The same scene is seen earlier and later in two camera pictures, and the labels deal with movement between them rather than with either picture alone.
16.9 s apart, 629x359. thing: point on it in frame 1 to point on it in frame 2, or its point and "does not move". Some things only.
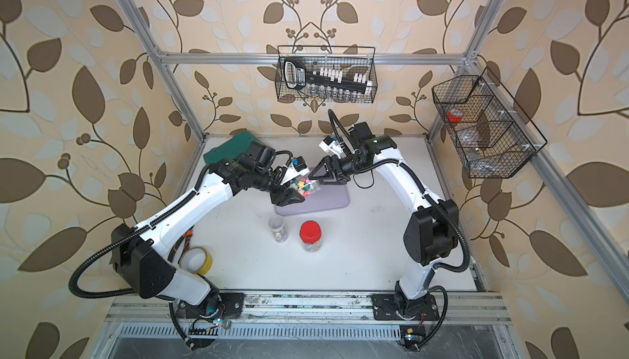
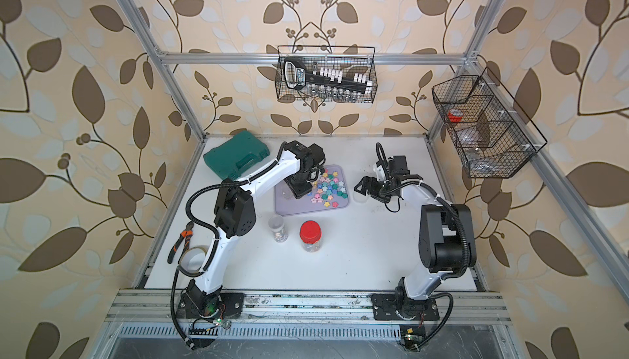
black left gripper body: x=266 y=181 to x=300 y=184
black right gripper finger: x=328 y=163 to x=365 y=184
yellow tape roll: x=196 y=260 does not move
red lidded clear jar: x=310 y=234 does not move
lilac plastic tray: x=329 y=197 does not move
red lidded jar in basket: x=455 y=115 does not move
